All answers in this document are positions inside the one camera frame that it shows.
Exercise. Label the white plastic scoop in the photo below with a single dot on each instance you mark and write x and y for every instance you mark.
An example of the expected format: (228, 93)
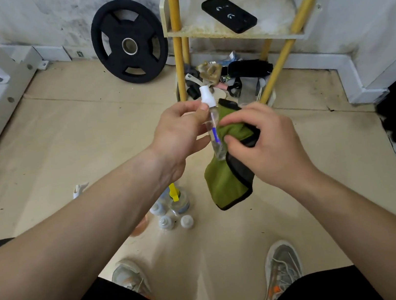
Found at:
(193, 79)

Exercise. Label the person's right hand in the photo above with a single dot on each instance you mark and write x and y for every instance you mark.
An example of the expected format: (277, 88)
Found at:
(275, 147)

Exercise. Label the orange spray bottle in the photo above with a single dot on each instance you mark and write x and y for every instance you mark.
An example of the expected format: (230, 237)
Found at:
(141, 227)

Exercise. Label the white round disc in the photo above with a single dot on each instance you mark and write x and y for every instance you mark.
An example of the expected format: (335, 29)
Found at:
(221, 94)

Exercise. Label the pale blue bottle white sprayer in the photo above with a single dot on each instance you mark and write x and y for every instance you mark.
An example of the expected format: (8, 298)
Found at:
(164, 193)

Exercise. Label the blue white packet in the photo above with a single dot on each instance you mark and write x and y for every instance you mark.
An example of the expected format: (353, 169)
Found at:
(230, 58)

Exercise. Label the black phone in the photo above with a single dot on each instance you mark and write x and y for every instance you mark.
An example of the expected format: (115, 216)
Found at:
(229, 14)

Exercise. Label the white shelf yellow poles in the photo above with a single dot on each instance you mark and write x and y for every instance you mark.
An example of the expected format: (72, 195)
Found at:
(274, 14)

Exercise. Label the person's right forearm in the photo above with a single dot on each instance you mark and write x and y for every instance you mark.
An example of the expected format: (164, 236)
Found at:
(377, 232)

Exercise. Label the white spray bottle teal label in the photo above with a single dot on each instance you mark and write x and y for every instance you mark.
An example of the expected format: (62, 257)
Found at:
(78, 191)

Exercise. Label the person's left hand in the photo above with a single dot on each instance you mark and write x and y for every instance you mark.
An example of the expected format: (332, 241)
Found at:
(176, 140)

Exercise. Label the person's grey shoe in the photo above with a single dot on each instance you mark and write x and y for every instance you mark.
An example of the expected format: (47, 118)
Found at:
(280, 269)
(131, 278)

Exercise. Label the person's left forearm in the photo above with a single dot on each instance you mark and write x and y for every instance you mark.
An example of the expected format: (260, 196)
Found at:
(58, 258)

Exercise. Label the person's left grey shoe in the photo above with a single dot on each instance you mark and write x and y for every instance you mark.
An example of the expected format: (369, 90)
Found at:
(131, 278)

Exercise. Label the clear bottle yellow green sprayer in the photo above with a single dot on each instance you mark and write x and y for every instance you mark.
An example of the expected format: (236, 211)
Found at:
(181, 204)

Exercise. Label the black weight plate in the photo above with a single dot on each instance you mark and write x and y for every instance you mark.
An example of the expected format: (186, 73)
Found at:
(112, 46)

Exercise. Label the tan fuzzy glove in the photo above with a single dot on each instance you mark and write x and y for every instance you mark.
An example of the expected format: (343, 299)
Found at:
(210, 72)

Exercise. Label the white plastic strip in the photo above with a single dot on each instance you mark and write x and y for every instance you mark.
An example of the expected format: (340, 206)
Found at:
(261, 88)

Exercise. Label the green microfibre cloth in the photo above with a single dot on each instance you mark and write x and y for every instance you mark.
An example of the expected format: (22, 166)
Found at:
(225, 184)

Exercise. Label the person's right grey shoe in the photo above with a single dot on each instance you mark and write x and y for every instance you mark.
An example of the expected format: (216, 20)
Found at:
(280, 269)

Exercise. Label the black clip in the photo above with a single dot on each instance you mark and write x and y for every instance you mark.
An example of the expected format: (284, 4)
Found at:
(193, 91)

